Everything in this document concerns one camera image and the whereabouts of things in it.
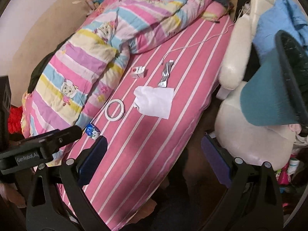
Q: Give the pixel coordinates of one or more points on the white leather office chair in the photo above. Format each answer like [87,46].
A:
[254,144]

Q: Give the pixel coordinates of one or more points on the white paper tissue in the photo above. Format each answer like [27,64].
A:
[155,102]

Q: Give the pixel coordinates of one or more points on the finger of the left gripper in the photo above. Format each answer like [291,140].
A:
[39,149]

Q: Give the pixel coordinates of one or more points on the blue candy wrapper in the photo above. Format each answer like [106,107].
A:
[92,131]

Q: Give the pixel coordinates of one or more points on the dark green garment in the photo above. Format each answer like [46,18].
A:
[41,66]

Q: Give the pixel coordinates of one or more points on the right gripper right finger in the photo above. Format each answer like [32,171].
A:
[252,200]

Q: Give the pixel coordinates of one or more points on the colourful striped cartoon quilt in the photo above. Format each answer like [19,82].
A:
[86,70]

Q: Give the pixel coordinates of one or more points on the red plush toy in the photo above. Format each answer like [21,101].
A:
[14,120]

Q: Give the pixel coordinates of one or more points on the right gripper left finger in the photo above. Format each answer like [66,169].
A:
[57,201]

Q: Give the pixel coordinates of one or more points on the pink yellow pillow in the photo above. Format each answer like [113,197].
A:
[214,12]

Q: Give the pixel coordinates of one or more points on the pink striped bed mattress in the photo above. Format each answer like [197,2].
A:
[152,118]

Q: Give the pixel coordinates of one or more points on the person left hand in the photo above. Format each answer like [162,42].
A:
[10,194]

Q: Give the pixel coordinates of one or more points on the small pink white carton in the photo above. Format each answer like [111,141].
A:
[138,72]

